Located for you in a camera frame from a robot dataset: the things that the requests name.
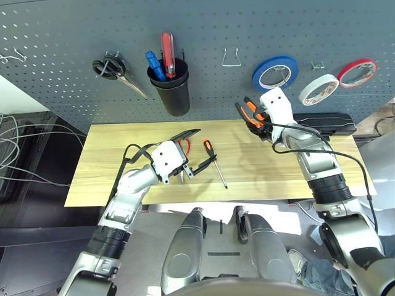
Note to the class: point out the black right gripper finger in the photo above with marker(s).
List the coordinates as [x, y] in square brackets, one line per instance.
[264, 112]
[255, 130]

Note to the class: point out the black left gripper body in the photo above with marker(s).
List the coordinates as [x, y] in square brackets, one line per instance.
[186, 172]

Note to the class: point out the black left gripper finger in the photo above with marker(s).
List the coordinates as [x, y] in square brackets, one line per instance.
[186, 134]
[205, 163]

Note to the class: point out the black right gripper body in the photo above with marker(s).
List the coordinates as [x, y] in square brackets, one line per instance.
[267, 134]

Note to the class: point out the orange black pliers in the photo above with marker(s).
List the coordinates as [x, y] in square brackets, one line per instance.
[250, 106]

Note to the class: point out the orange black screwdriver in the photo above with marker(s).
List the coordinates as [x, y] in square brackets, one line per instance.
[208, 148]

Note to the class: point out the white tape roll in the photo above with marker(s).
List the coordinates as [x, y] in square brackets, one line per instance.
[314, 82]

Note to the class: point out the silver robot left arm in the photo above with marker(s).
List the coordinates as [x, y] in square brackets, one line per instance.
[129, 185]

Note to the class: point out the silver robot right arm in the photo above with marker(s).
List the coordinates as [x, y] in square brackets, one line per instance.
[321, 160]

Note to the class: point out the small metal pegboard hook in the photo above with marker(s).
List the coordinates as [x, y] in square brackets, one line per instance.
[317, 65]

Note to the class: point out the grey metal pegboard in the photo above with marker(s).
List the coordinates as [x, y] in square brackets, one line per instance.
[216, 27]

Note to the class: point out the blue tape roll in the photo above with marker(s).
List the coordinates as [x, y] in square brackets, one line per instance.
[257, 81]

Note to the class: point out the black plastic cup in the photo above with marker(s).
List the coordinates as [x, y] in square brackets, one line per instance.
[174, 98]

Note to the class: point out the black plastic tool case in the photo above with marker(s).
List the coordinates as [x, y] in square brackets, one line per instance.
[333, 120]

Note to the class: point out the silver robot left leg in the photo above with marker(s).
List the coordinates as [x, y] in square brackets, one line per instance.
[182, 253]

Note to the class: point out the silver robot leg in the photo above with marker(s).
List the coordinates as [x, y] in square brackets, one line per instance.
[268, 253]
[182, 253]

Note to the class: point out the red tape roll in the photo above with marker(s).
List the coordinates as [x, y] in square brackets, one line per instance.
[355, 62]

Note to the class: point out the silver robot right leg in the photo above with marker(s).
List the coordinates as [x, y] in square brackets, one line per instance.
[268, 253]

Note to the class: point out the grey robot torso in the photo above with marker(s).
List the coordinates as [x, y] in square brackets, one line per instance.
[240, 288]

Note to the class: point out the white grey sneaker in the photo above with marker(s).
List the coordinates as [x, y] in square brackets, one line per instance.
[297, 262]

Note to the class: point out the blue jeans leg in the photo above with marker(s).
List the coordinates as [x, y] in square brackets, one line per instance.
[324, 277]

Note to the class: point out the black equipment case furniture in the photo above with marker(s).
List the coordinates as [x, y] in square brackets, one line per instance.
[37, 212]

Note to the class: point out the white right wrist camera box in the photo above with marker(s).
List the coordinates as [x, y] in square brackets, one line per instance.
[277, 108]

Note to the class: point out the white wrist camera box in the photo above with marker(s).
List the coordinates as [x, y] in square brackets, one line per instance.
[277, 108]
[166, 157]

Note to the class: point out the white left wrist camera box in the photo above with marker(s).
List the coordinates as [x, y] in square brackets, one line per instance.
[166, 157]

